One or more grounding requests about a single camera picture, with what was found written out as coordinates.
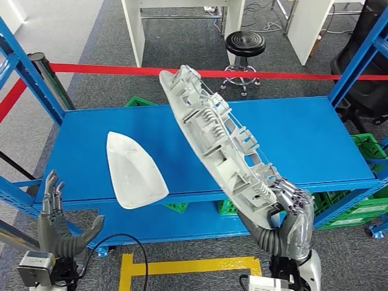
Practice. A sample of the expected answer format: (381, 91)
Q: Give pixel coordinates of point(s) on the white power strip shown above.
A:
(210, 9)

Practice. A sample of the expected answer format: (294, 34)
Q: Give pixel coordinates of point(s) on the black round stool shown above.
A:
(244, 43)

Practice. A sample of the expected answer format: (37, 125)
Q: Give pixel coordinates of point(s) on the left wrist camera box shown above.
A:
(36, 267)

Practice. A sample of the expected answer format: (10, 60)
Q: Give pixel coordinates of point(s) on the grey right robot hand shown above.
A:
(298, 233)

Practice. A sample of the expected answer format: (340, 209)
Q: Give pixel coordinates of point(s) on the red barrier belt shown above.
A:
(121, 70)
(10, 100)

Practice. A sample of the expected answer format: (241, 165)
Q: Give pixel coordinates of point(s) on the white desk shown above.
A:
(306, 28)
(133, 24)

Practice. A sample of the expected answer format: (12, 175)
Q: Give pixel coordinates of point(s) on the green plastic crate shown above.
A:
(227, 209)
(137, 102)
(177, 207)
(358, 213)
(368, 147)

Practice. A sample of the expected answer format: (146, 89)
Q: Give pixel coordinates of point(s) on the blue metal shelf rack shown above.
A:
(303, 136)

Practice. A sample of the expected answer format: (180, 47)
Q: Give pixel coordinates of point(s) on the white plastic cover part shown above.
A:
(133, 172)

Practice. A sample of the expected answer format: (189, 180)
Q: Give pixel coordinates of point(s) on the black office chair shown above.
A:
(364, 80)

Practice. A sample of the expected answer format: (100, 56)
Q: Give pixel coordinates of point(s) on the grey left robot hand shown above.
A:
(56, 237)

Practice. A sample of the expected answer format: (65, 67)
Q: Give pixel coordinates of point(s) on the chrome barrier post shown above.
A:
(15, 237)
(51, 80)

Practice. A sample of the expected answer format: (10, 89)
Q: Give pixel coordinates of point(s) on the grey plastic wheel hubcap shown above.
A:
(212, 144)

